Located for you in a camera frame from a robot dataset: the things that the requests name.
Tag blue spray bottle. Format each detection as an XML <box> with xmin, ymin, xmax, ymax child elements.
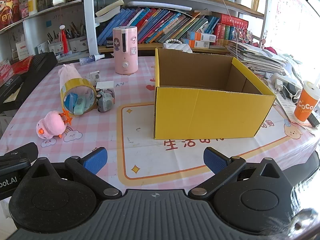
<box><xmin>79</xmin><ymin>54</ymin><xmax>106</xmax><ymax>64</ymax></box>

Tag pink plush pouch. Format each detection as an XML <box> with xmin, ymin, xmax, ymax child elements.
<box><xmin>58</xmin><ymin>64</ymin><xmax>84</xmax><ymax>86</ymax></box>

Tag pink humidifier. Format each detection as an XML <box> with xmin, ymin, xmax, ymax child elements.
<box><xmin>112</xmin><ymin>26</ymin><xmax>138</xmax><ymax>75</ymax></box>

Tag small black block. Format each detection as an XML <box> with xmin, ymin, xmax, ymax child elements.
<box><xmin>309</xmin><ymin>112</ymin><xmax>320</xmax><ymax>127</ymax></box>

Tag grey toy car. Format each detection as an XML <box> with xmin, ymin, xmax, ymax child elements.
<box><xmin>96</xmin><ymin>88</ymin><xmax>115</xmax><ymax>113</ymax></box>

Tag white quilted purse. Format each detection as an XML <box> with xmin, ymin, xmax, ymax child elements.
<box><xmin>163</xmin><ymin>38</ymin><xmax>193</xmax><ymax>53</ymax></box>

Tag row of colourful books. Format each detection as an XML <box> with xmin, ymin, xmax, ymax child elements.
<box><xmin>96</xmin><ymin>7</ymin><xmax>225</xmax><ymax>46</ymax></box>

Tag thick cream-paged book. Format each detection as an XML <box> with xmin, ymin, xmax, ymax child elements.
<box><xmin>95</xmin><ymin>0</ymin><xmax>125</xmax><ymax>23</ymax></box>

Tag orange paper cup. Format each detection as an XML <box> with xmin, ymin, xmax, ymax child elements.
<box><xmin>293</xmin><ymin>76</ymin><xmax>320</xmax><ymax>125</ymax></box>

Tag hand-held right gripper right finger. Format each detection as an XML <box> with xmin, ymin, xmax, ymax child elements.
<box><xmin>188</xmin><ymin>147</ymin><xmax>294</xmax><ymax>197</ymax></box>

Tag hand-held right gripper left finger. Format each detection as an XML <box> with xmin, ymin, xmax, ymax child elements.
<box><xmin>29</xmin><ymin>147</ymin><xmax>123</xmax><ymax>197</ymax></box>

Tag black case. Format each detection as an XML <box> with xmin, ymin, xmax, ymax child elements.
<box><xmin>0</xmin><ymin>51</ymin><xmax>58</xmax><ymax>113</ymax></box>

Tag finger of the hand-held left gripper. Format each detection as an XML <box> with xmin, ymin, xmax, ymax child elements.
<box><xmin>0</xmin><ymin>142</ymin><xmax>39</xmax><ymax>158</ymax></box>
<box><xmin>0</xmin><ymin>153</ymin><xmax>31</xmax><ymax>174</ymax></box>

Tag yellow tape roll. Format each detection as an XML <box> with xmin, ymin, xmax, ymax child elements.
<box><xmin>60</xmin><ymin>78</ymin><xmax>98</xmax><ymax>116</ymax></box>

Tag white bookshelf frame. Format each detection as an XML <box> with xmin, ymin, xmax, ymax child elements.
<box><xmin>0</xmin><ymin>0</ymin><xmax>269</xmax><ymax>55</ymax></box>

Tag orange and blue carton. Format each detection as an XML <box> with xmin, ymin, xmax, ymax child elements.
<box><xmin>187</xmin><ymin>31</ymin><xmax>217</xmax><ymax>42</ymax></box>
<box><xmin>181</xmin><ymin>38</ymin><xmax>210</xmax><ymax>49</ymax></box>

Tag colourful acrylic figure stands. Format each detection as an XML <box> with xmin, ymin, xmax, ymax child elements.
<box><xmin>232</xmin><ymin>26</ymin><xmax>255</xmax><ymax>47</ymax></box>

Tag stack of notebooks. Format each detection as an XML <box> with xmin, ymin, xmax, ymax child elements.
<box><xmin>226</xmin><ymin>40</ymin><xmax>288</xmax><ymax>74</ymax></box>

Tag white power strip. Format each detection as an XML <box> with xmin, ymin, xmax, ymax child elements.
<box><xmin>271</xmin><ymin>73</ymin><xmax>304</xmax><ymax>90</ymax></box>

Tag red figure decoration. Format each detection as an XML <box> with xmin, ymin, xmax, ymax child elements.
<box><xmin>0</xmin><ymin>0</ymin><xmax>23</xmax><ymax>30</ymax></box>

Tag white pen holder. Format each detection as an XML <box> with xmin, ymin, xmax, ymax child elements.
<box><xmin>68</xmin><ymin>35</ymin><xmax>88</xmax><ymax>52</ymax></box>
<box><xmin>48</xmin><ymin>41</ymin><xmax>66</xmax><ymax>54</ymax></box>

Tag white jar with yellow label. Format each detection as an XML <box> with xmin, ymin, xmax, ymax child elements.
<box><xmin>27</xmin><ymin>0</ymin><xmax>38</xmax><ymax>15</ymax></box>

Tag small white box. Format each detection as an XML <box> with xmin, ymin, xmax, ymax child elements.
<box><xmin>96</xmin><ymin>81</ymin><xmax>115</xmax><ymax>90</ymax></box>

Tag yellow cardboard box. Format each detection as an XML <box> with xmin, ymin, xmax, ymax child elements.
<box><xmin>153</xmin><ymin>47</ymin><xmax>277</xmax><ymax>140</ymax></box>

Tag red paper packet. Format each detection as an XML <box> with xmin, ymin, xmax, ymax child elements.
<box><xmin>10</xmin><ymin>55</ymin><xmax>34</xmax><ymax>74</ymax></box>

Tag white cable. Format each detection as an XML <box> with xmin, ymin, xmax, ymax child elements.
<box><xmin>214</xmin><ymin>0</ymin><xmax>239</xmax><ymax>55</ymax></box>

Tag wall poster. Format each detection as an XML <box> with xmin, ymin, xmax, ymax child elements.
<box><xmin>276</xmin><ymin>0</ymin><xmax>305</xmax><ymax>30</ymax></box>

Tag mint green correction tape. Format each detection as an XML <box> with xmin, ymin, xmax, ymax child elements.
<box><xmin>73</xmin><ymin>99</ymin><xmax>87</xmax><ymax>115</ymax></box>

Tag thick red book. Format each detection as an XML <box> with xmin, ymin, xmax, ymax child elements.
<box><xmin>220</xmin><ymin>14</ymin><xmax>249</xmax><ymax>27</ymax></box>

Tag pink chick plush toy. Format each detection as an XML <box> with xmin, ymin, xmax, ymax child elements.
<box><xmin>36</xmin><ymin>110</ymin><xmax>73</xmax><ymax>140</ymax></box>

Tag blue and white carton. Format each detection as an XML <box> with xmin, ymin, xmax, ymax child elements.
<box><xmin>35</xmin><ymin>42</ymin><xmax>49</xmax><ymax>55</ymax></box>

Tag furry sleeve with silver bead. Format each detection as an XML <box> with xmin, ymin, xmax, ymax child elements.
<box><xmin>269</xmin><ymin>206</ymin><xmax>320</xmax><ymax>240</ymax></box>

